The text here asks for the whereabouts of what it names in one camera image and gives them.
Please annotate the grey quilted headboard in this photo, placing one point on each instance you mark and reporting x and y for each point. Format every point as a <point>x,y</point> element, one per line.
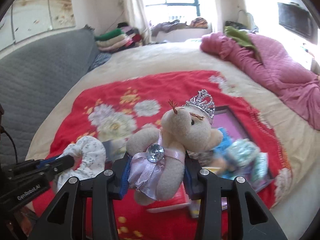
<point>34,79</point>

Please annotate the beige teddy bear with dress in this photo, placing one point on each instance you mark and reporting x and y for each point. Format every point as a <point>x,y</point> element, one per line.
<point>158,154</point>

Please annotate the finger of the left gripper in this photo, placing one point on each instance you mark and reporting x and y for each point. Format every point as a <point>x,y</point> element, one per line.
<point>55,165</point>

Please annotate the blue patterned pillow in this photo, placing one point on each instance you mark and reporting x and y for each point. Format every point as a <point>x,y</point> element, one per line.
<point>100,59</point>

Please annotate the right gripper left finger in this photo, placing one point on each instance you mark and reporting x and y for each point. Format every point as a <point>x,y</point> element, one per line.
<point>65,216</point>

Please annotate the dark tray with book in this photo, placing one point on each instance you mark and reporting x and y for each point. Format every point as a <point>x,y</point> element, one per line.
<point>257,173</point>

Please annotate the clothes pile on windowsill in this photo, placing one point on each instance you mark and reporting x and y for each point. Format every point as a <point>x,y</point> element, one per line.
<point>167,27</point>

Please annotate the wall painting panels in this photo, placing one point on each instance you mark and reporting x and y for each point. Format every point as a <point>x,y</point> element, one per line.
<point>27,18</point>

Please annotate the white floral scrunchie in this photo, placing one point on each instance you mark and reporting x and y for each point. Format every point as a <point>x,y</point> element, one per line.
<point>89,156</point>

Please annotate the white curtain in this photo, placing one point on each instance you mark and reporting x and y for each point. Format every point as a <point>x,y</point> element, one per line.
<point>134,11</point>

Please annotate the green cloth on comforter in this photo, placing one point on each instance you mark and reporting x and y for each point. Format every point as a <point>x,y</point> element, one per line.
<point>242,38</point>

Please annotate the pale green tissue pack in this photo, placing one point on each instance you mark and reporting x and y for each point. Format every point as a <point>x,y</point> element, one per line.
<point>241,152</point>

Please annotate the red and white box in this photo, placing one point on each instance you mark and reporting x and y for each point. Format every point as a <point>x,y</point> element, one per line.
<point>178,201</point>

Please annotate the wall-mounted black television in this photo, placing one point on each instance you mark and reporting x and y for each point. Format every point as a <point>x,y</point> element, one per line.
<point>298,20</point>

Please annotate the red floral blanket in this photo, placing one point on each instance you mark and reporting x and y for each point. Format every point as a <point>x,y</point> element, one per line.
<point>116,110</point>

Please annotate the stack of folded clothes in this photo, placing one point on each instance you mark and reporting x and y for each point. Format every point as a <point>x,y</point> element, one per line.
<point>122,38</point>

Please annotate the pink quilted comforter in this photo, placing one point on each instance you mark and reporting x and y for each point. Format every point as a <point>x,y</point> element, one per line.
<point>295,86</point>

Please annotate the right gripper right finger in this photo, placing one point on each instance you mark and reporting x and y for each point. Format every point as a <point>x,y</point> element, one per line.
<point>248,216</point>

